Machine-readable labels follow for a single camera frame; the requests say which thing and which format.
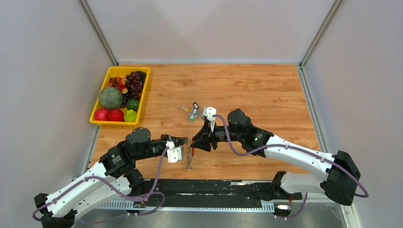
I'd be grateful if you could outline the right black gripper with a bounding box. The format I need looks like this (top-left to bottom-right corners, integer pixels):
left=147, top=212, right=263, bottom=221
left=191, top=120, right=244, bottom=152

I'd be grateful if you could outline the red keyring with silver keys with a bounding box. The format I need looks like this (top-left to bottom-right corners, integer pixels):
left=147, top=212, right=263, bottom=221
left=183, top=139, right=194, bottom=170

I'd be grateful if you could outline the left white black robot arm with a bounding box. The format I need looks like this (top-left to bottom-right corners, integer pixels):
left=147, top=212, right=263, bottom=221
left=32, top=127, right=189, bottom=228

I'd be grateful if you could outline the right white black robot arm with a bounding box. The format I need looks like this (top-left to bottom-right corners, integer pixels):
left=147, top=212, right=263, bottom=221
left=191, top=107, right=369, bottom=206

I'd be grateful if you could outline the green lime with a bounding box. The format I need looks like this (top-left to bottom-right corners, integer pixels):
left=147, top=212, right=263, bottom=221
left=126, top=99, right=140, bottom=112

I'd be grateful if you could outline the red apple right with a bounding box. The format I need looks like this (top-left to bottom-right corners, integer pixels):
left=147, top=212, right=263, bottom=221
left=108, top=109, right=124, bottom=122

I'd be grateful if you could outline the red apple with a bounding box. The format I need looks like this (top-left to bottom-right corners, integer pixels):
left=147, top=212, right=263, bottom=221
left=94, top=108, right=109, bottom=121
left=108, top=109, right=124, bottom=122

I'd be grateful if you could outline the dark purple grape bunch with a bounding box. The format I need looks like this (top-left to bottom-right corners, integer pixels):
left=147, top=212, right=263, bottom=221
left=120, top=70, right=147, bottom=107

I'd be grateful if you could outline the red apple left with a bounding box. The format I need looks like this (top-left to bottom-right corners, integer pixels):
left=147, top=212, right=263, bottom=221
left=94, top=108, right=109, bottom=121

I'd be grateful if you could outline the green round melon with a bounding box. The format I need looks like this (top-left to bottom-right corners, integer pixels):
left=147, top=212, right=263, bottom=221
left=98, top=86, right=124, bottom=109

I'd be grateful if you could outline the small red apples cluster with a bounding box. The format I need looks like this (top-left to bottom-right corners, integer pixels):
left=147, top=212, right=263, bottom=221
left=108, top=76, right=128, bottom=95

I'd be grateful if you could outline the yellow plastic fruit tray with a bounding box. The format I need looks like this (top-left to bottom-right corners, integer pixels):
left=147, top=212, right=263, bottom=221
left=89, top=66, right=151, bottom=128

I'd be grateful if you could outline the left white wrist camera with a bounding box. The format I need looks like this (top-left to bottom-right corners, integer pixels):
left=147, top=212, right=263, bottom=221
left=166, top=141, right=184, bottom=163

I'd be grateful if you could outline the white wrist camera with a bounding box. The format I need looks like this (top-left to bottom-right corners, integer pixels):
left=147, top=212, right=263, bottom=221
left=166, top=141, right=184, bottom=163
left=202, top=106, right=217, bottom=132

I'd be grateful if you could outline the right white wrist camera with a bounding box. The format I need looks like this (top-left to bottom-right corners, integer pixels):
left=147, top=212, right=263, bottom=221
left=202, top=106, right=217, bottom=132

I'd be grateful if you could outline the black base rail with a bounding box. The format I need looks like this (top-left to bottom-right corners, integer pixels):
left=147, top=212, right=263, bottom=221
left=115, top=178, right=303, bottom=209

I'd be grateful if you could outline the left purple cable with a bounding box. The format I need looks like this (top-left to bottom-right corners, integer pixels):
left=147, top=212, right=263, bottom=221
left=31, top=146, right=171, bottom=222

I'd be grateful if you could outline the purple cable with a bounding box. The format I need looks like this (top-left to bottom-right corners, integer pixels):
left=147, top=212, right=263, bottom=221
left=31, top=146, right=171, bottom=222
left=212, top=114, right=370, bottom=220

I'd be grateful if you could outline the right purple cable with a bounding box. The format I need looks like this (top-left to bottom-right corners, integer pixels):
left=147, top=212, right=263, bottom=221
left=212, top=114, right=370, bottom=220

